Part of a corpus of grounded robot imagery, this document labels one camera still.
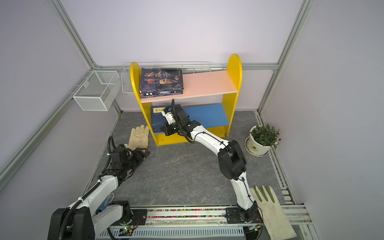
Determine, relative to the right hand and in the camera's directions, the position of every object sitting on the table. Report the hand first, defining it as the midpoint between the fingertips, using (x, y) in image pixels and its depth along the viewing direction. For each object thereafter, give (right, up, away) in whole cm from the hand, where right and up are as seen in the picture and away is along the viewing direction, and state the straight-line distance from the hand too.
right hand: (161, 129), depth 86 cm
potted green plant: (+57, -6, -2) cm, 58 cm away
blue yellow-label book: (-2, +5, +2) cm, 6 cm away
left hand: (-9, -14, +1) cm, 17 cm away
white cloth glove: (+60, -46, -14) cm, 77 cm away
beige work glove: (-21, -7, +20) cm, 29 cm away
